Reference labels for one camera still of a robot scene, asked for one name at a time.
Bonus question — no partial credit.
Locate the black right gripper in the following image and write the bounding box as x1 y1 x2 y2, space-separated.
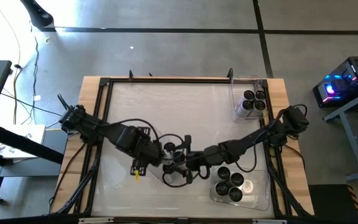
182 134 220 185

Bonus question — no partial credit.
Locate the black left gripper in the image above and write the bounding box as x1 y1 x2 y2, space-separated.
131 126 164 175

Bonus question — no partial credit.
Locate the white paper sheet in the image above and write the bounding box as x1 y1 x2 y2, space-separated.
0 124 47 159

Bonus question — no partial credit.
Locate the black yellow hazard mat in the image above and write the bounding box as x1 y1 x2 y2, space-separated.
308 182 358 224

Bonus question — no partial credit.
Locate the grey metal stand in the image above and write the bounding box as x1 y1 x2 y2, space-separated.
323 86 358 183

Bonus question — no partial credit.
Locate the black curved stand foot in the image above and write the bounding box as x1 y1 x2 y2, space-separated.
20 0 55 29

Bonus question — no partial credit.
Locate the black metal table frame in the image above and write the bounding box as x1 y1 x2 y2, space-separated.
50 76 313 224

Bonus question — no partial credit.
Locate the black floor cable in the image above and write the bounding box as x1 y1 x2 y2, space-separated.
0 85 63 118
28 20 40 124

